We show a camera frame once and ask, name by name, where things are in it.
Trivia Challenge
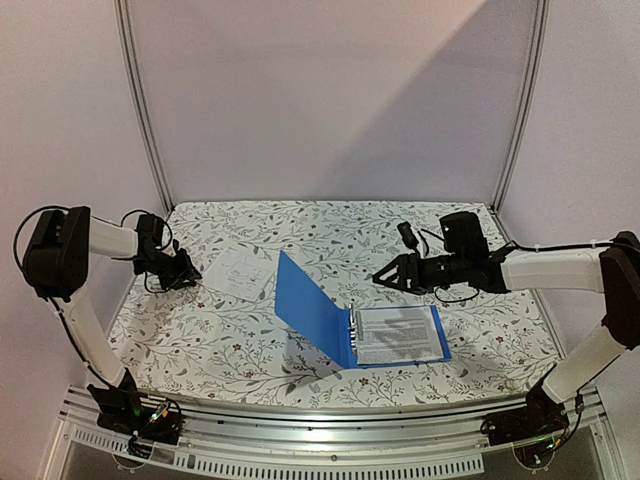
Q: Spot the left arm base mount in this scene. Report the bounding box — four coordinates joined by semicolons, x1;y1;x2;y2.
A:
87;385;185;459

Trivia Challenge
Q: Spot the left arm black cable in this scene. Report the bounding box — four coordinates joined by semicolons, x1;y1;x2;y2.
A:
12;206;176;401

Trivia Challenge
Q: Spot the chrome lever arch clip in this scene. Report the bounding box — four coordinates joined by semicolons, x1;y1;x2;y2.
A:
347;303;359;356

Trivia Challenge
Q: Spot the floral patterned table mat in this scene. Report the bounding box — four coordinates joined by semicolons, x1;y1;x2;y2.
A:
109;201;559;410

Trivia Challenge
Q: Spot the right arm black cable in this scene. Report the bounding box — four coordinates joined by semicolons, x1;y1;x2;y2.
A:
419;227;621;304

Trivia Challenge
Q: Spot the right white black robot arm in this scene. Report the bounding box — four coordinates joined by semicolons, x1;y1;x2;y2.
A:
373;231;639;405

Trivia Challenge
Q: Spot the aluminium front rail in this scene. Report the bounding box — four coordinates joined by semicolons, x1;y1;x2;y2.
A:
57;384;609;459

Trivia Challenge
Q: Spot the hand drawn sketch paper sheet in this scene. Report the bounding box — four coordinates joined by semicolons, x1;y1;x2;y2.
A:
202;247;274;302

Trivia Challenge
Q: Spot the blue folder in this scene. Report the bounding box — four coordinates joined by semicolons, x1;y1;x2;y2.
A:
275;252;423;369

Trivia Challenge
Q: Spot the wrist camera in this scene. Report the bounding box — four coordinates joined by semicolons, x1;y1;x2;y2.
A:
135;213;166;250
397;211;490;261

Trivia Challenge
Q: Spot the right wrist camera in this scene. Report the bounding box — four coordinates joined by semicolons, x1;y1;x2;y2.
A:
397;211;490;261

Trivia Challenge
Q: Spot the perforated white cable tray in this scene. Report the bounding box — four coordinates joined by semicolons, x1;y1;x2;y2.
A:
60;427;486;479

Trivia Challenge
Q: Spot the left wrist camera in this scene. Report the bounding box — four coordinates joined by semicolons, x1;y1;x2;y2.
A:
135;213;166;250

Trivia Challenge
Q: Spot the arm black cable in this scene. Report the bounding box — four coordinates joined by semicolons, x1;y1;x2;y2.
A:
12;206;176;401
419;227;621;304

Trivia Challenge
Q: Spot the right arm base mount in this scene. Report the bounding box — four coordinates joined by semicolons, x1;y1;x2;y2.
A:
480;393;584;472

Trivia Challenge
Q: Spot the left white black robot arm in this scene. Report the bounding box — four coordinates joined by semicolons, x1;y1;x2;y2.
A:
12;205;202;419

